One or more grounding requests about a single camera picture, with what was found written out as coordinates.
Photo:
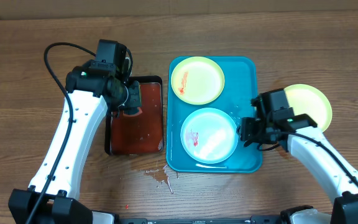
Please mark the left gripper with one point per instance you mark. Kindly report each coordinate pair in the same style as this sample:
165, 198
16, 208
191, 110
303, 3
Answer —
134, 101

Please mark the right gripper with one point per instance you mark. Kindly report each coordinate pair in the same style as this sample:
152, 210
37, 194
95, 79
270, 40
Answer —
250, 134

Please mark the green and orange sponge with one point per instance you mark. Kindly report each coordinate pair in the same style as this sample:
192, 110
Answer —
132, 112

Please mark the light blue plate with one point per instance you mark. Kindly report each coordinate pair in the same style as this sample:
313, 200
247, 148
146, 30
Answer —
208, 135

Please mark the yellow-green plate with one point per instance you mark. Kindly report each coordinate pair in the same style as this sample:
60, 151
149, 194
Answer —
306, 99
197, 80

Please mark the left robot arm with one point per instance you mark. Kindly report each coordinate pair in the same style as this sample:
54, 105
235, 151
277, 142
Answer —
94, 91

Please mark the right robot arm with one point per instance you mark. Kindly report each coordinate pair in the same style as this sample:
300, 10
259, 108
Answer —
294, 118

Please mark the black tray with red water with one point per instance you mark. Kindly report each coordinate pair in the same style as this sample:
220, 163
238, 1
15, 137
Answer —
141, 134

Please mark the blue plastic tray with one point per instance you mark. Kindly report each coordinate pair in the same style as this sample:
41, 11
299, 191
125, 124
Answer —
240, 87

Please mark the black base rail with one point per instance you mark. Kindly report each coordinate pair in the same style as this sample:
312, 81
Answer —
255, 219

